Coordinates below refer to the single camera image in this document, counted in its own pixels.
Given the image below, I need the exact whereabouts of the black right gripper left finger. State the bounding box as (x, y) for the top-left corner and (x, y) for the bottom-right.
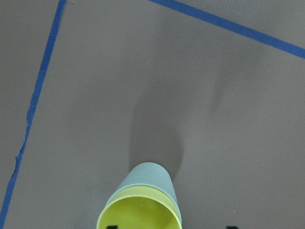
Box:
(107, 225), (117, 229)

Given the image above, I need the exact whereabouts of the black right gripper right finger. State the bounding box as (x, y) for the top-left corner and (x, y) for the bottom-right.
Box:
(226, 226), (238, 229)

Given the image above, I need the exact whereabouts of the yellow plastic cup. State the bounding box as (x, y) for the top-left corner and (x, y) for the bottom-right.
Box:
(96, 186), (182, 229)

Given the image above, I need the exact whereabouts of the green plastic cup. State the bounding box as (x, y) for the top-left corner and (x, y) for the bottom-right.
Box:
(106, 162), (182, 223)

